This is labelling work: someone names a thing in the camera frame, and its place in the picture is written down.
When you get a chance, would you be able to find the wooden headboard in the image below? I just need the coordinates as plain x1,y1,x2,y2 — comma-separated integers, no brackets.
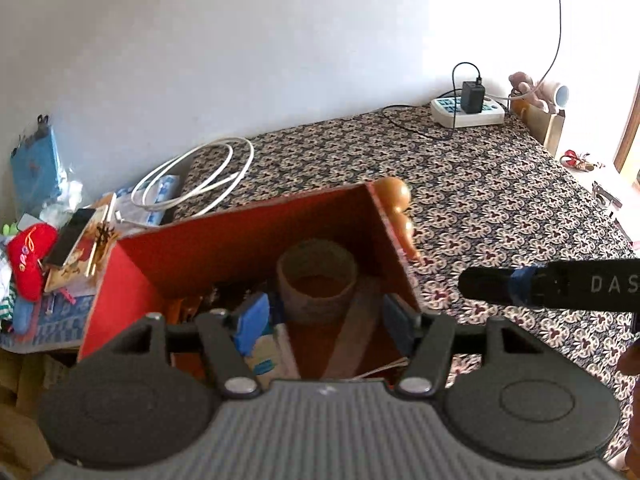
510,96,567,159

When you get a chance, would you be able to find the illustrated book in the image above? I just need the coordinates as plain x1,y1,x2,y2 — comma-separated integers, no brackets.
44,192,120,294

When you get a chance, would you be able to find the red cardboard box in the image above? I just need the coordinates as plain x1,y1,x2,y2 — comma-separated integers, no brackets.
77,182,426,381

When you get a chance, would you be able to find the pink plush toy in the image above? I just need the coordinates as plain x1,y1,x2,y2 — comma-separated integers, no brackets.
508,71,552,111

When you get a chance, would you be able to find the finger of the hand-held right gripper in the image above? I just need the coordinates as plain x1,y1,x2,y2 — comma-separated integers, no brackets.
457,265,542,307

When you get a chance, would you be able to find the black smartphone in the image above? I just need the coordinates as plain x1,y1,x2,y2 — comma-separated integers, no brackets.
42,208,97,267

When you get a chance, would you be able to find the red embroidered cloth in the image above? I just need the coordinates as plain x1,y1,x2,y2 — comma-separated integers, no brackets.
6,223,59,302

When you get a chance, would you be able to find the yellow blue small packet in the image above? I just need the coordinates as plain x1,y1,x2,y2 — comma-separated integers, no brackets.
244,335,287,380

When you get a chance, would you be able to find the hanging black cable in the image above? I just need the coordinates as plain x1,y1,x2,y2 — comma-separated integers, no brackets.
520,0,564,97

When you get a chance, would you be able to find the red small ornament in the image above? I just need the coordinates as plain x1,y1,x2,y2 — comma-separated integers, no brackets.
559,149,606,172

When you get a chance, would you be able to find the brown cardboard box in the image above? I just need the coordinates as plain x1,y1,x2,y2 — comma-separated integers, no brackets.
0,350,76,478

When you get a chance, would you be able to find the brown tape roll stack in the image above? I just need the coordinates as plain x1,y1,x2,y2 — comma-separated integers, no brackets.
276,239,359,325

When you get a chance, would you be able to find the person's right hand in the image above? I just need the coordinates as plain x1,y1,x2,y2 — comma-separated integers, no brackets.
616,340,640,472

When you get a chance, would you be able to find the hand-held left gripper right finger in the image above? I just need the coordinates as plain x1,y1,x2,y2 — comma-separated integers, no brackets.
382,292,537,397

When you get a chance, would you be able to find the floral patterned blanket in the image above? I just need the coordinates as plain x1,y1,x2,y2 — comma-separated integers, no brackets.
172,105,640,466

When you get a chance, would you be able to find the blue white tissue packet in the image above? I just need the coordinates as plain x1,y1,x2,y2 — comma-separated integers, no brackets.
116,174,182,227

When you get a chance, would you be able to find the brown wooden gourd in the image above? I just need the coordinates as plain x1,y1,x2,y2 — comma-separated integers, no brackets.
374,177,425,264

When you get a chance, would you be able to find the coiled white cable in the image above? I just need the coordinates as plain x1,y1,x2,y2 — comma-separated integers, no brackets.
130,136,255,212

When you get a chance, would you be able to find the black power strip cable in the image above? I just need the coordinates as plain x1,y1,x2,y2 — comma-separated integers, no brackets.
381,104,457,142

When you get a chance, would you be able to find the white power strip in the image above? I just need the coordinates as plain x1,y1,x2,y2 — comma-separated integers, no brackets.
431,96,506,128

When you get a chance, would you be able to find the black charger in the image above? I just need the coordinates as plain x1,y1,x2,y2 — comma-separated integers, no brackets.
460,80,485,114

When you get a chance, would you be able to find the black charger cable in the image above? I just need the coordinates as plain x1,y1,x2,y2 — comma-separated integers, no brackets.
452,62,484,128

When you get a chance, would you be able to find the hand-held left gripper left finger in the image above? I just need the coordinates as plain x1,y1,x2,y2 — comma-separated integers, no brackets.
132,292,272,400

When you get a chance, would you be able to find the white cup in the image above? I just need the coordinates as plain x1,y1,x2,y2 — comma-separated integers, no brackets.
545,81,571,112

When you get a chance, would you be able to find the clear plastic bag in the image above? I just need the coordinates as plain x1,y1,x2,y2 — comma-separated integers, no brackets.
39,179,84,227

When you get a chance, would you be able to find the blue hanging bag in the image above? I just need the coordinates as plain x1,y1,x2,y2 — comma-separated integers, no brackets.
11,115,65,217

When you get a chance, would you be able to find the grey flat strap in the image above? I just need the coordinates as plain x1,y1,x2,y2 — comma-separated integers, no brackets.
320,275,384,380

